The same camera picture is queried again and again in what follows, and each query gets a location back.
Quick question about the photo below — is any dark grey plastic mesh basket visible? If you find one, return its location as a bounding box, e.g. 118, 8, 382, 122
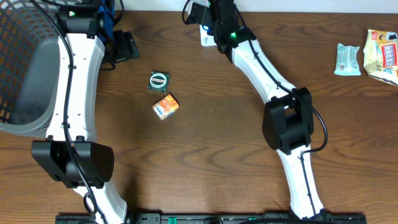
0, 0, 72, 138

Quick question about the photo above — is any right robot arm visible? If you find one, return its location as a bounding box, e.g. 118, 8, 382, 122
182, 1, 324, 219

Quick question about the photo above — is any green Zam-Buk tin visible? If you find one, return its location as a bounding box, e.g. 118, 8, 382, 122
147, 70, 170, 93

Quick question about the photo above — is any orange tissue pack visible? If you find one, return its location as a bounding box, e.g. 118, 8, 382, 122
152, 94, 179, 120

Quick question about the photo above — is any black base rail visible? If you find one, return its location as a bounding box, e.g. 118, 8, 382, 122
55, 212, 368, 224

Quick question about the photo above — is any white barcode scanner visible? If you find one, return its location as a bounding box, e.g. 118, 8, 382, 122
200, 25, 216, 47

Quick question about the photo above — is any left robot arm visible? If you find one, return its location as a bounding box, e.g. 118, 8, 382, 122
32, 0, 139, 223

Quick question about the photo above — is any teal wet wipe packet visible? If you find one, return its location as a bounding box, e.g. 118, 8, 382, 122
334, 43, 361, 76

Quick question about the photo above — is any yellow snack bag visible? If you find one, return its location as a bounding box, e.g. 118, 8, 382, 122
363, 29, 397, 86

